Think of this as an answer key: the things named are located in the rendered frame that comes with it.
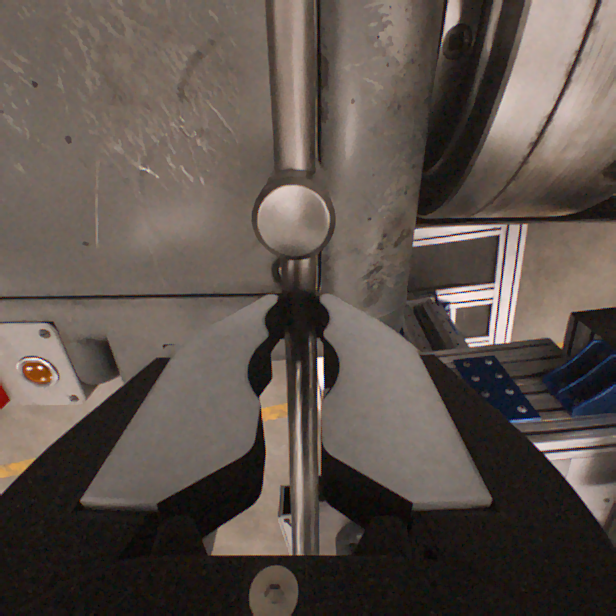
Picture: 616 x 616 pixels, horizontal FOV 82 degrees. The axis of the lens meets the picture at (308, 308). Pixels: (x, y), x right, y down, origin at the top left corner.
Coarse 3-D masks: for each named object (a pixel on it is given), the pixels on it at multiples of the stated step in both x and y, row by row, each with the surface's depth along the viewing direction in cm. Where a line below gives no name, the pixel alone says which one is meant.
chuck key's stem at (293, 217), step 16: (272, 176) 10; (288, 176) 9; (304, 176) 9; (320, 176) 10; (272, 192) 9; (288, 192) 9; (304, 192) 9; (320, 192) 9; (256, 208) 9; (272, 208) 9; (288, 208) 9; (304, 208) 9; (320, 208) 9; (256, 224) 9; (272, 224) 9; (288, 224) 9; (304, 224) 9; (320, 224) 9; (272, 240) 9; (288, 240) 9; (304, 240) 9; (320, 240) 9; (288, 256) 10; (304, 256) 10
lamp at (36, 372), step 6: (24, 366) 26; (30, 366) 26; (36, 366) 26; (42, 366) 26; (24, 372) 26; (30, 372) 26; (36, 372) 26; (42, 372) 26; (48, 372) 26; (30, 378) 26; (36, 378) 26; (42, 378) 26; (48, 378) 26
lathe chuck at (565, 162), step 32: (608, 0) 17; (608, 32) 18; (576, 64) 19; (608, 64) 19; (576, 96) 20; (608, 96) 20; (544, 128) 21; (576, 128) 21; (608, 128) 21; (544, 160) 23; (576, 160) 23; (608, 160) 23; (512, 192) 26; (544, 192) 26; (576, 192) 26; (608, 192) 26
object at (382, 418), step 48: (336, 336) 10; (384, 336) 10; (336, 384) 8; (384, 384) 8; (432, 384) 8; (336, 432) 7; (384, 432) 7; (432, 432) 7; (336, 480) 6; (384, 480) 6; (432, 480) 6; (480, 480) 6
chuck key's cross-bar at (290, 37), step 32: (288, 0) 8; (288, 32) 8; (288, 64) 9; (288, 96) 9; (288, 128) 9; (288, 160) 10; (288, 288) 12; (288, 320) 12; (288, 352) 13; (288, 384) 13; (288, 416) 14
